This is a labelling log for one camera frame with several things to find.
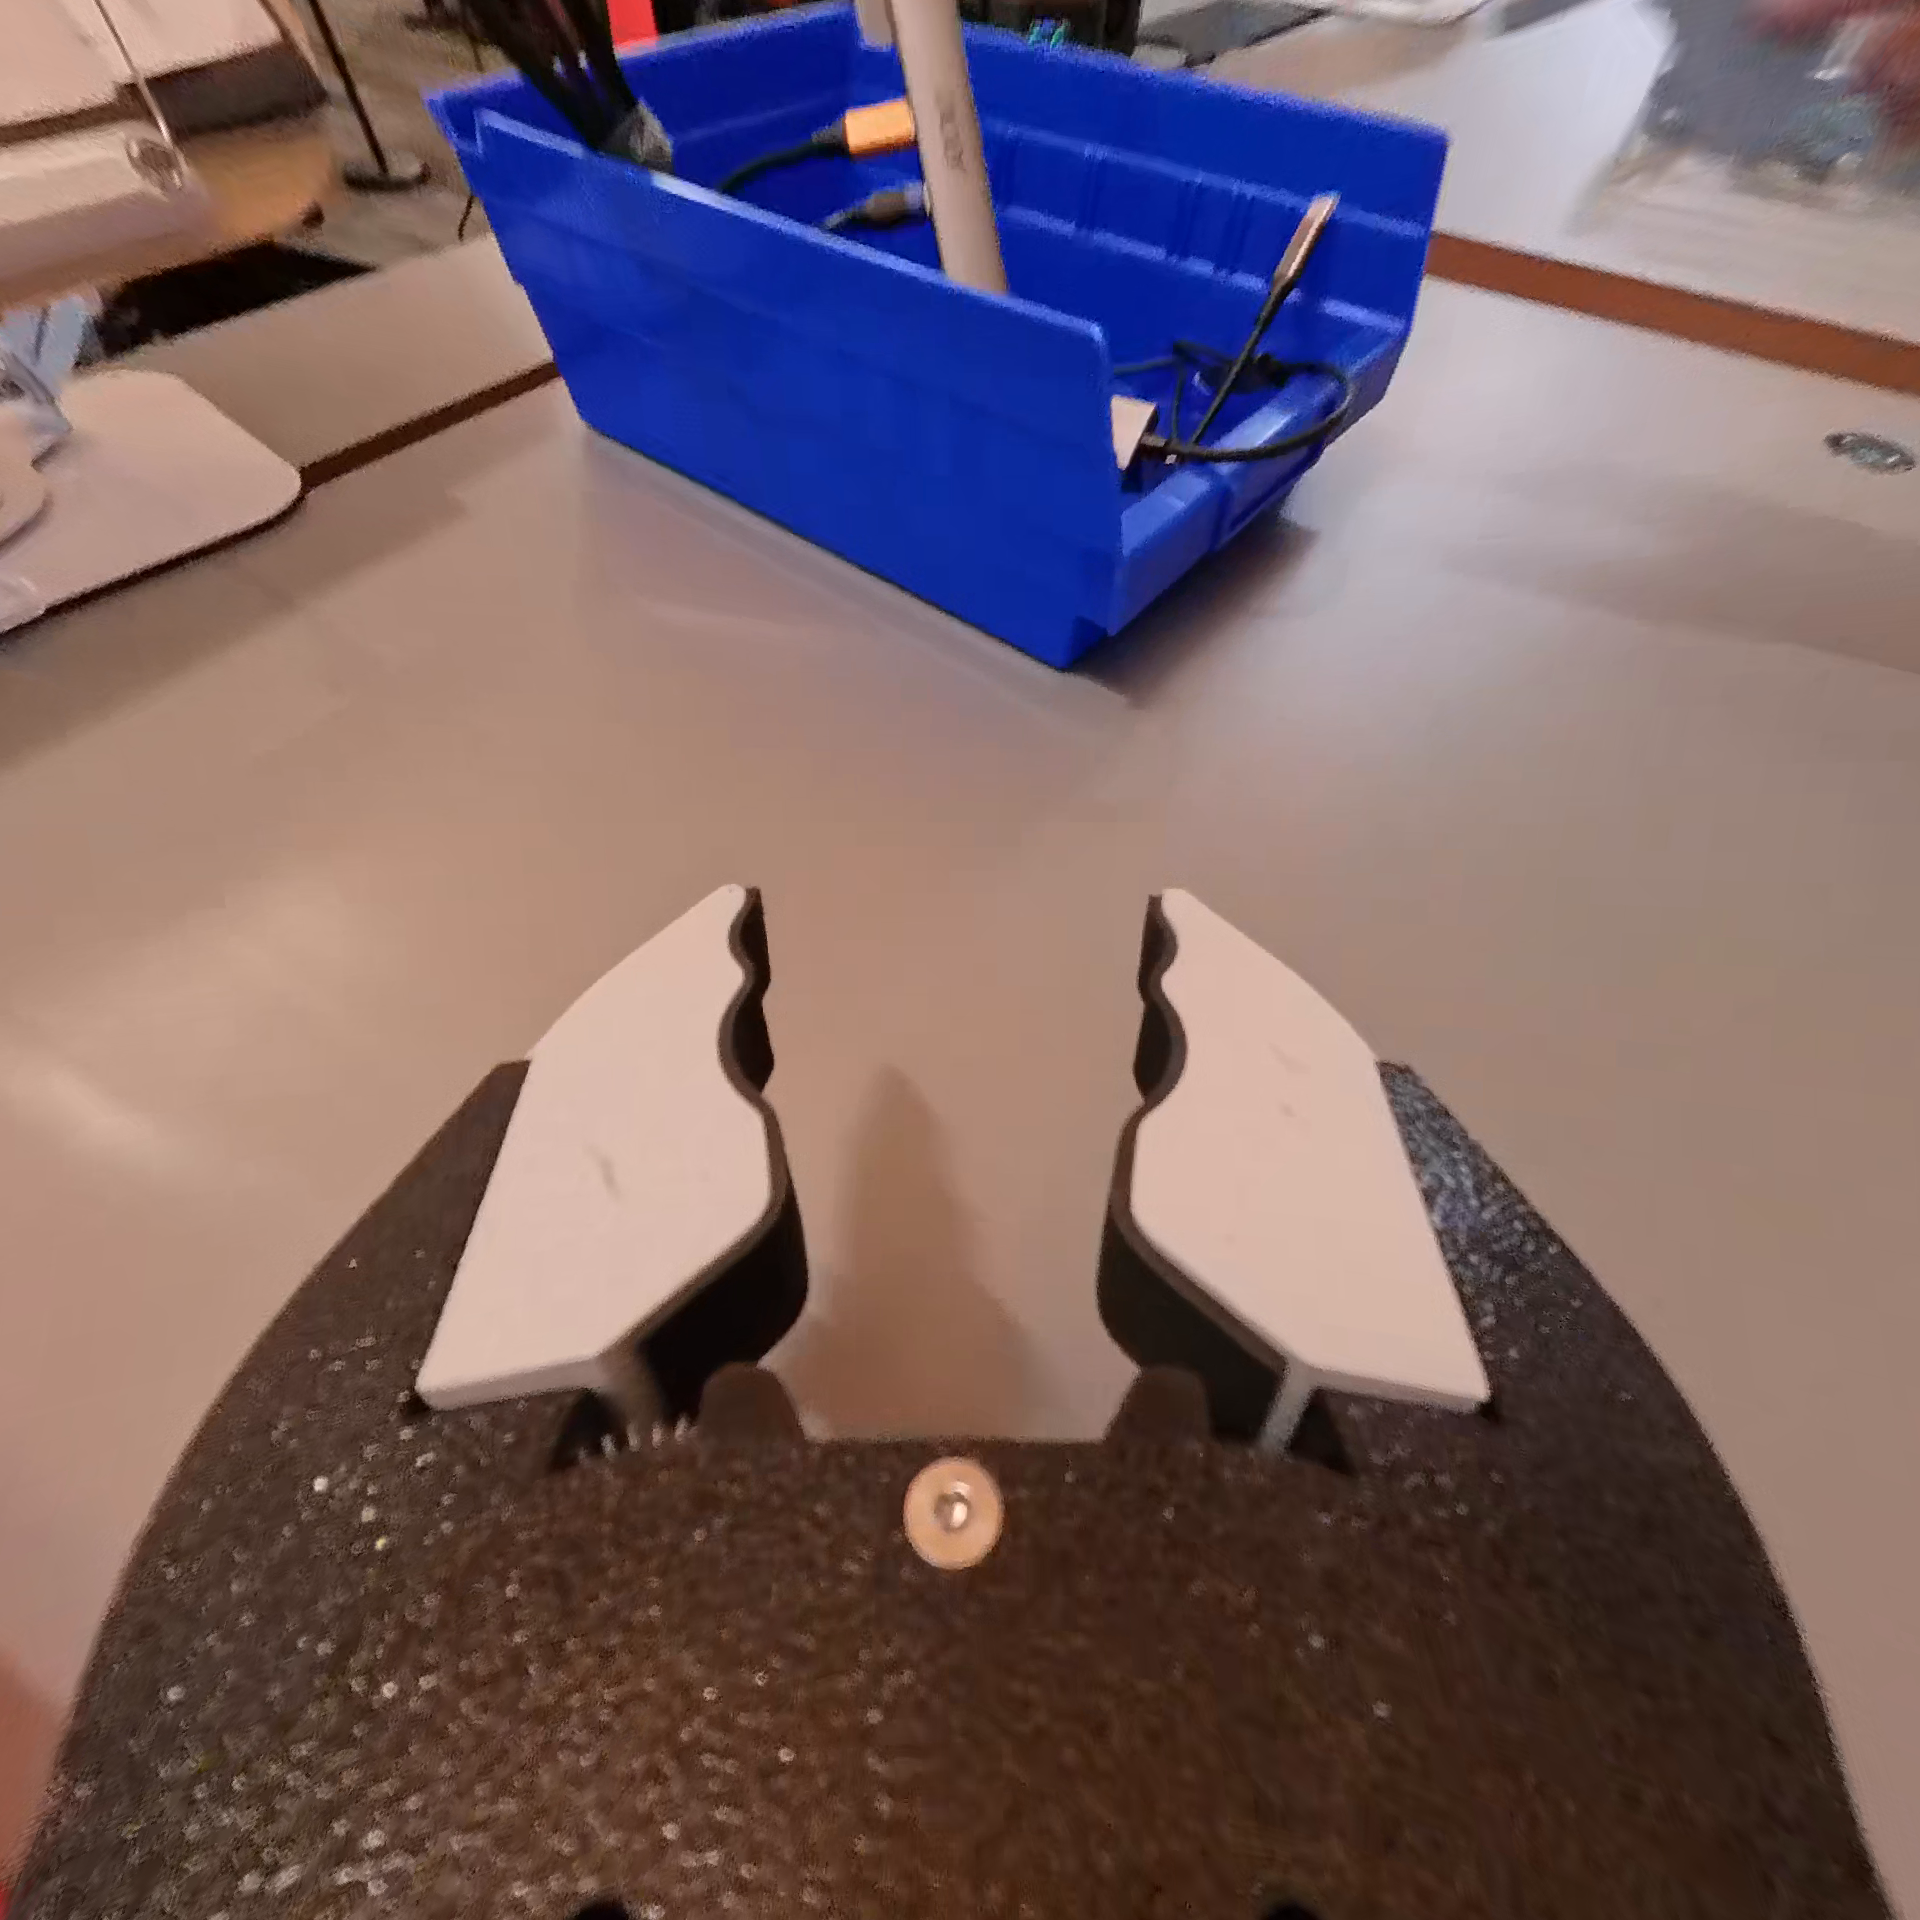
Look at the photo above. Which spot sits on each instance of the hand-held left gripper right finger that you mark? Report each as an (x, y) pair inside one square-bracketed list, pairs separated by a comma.
[(1291, 1198)]

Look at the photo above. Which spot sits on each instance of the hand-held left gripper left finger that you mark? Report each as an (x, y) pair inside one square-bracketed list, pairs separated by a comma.
[(600, 1198)]

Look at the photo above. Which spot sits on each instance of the blue plastic bin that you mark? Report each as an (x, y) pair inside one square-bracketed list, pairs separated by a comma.
[(840, 407)]

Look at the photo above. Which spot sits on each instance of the grey usb hub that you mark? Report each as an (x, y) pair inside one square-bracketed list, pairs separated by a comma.
[(962, 181)]

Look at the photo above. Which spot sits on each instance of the grey desk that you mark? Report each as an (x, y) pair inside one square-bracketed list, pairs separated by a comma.
[(1350, 780)]

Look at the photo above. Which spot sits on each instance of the round metal desk grommet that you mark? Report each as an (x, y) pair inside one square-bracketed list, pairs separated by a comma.
[(1868, 450)]

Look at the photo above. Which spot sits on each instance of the white stand base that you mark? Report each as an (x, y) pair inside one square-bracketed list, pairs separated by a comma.
[(136, 480)]

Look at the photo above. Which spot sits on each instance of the black floor stand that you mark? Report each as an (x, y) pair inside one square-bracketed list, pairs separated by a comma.
[(377, 141)]

